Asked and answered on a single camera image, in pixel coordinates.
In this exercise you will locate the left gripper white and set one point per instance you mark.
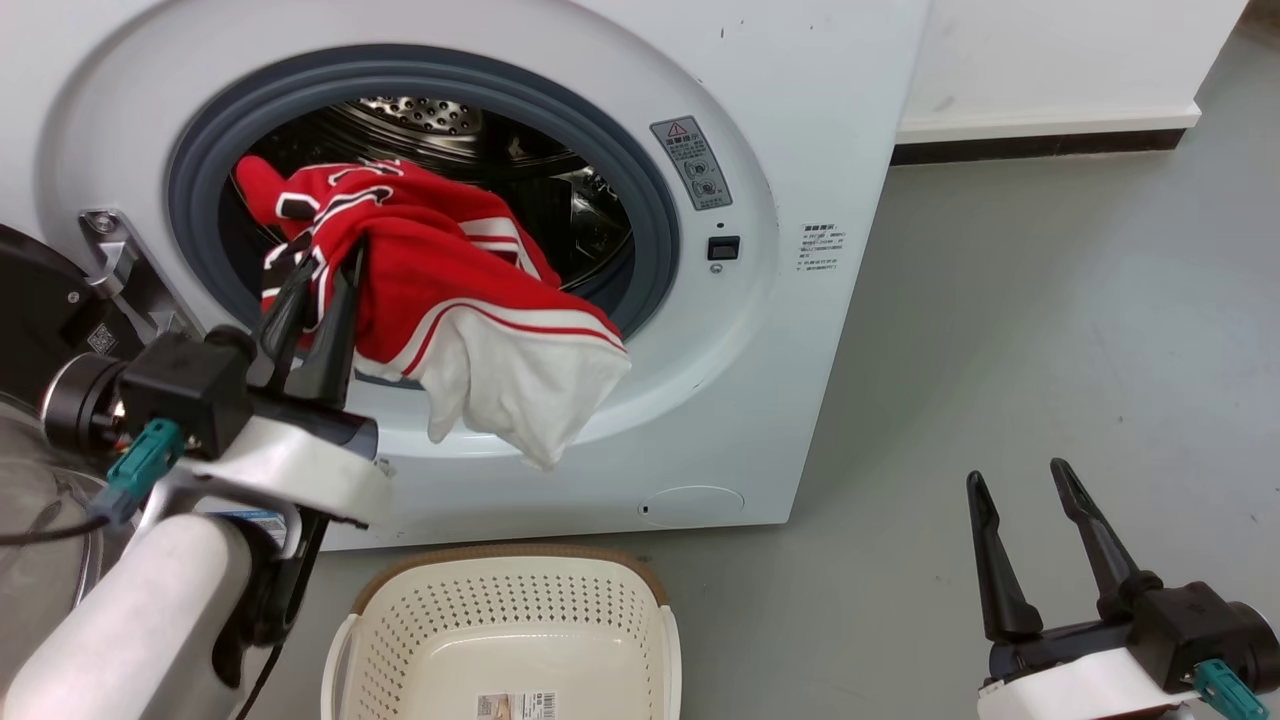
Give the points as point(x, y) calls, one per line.
point(300, 465)

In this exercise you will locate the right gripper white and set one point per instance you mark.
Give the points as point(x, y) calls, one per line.
point(1080, 695)

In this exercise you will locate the red and white jersey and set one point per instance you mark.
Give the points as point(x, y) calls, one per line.
point(430, 275)

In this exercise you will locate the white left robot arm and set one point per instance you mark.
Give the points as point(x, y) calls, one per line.
point(130, 620)

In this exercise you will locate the cream perforated laundry basket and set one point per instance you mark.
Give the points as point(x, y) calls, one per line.
point(500, 600)

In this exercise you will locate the barcode label in basket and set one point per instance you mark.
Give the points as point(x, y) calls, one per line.
point(516, 706)

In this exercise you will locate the white front-load washing machine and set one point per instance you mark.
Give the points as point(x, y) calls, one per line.
point(810, 110)

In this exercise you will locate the blue energy label sticker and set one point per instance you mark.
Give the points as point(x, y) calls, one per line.
point(250, 520)

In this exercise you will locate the metal door hinge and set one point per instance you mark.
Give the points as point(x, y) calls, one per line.
point(125, 265)

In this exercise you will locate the QR code sticker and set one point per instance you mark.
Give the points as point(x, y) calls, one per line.
point(102, 340)

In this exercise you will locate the perforated steel washer drum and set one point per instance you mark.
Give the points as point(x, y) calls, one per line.
point(565, 215)

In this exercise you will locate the dark glass washer door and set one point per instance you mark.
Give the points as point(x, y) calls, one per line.
point(30, 300)

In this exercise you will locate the round drain filter cover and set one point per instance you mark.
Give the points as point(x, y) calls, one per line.
point(692, 506)

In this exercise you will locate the grey rubber door gasket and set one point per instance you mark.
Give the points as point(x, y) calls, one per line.
point(628, 150)

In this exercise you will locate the small white text label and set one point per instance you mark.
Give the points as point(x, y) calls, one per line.
point(821, 248)

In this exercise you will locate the grey warning sticker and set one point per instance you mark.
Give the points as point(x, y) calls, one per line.
point(692, 162)

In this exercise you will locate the black door latch socket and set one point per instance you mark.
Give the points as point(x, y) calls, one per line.
point(724, 248)

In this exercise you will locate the white ledge with dark base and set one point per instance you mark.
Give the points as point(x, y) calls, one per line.
point(1050, 70)

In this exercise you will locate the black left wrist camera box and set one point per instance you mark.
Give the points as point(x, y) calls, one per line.
point(185, 390)

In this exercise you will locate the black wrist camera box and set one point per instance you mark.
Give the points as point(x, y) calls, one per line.
point(185, 390)
point(1195, 625)

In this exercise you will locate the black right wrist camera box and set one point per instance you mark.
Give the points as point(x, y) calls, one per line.
point(1195, 625)

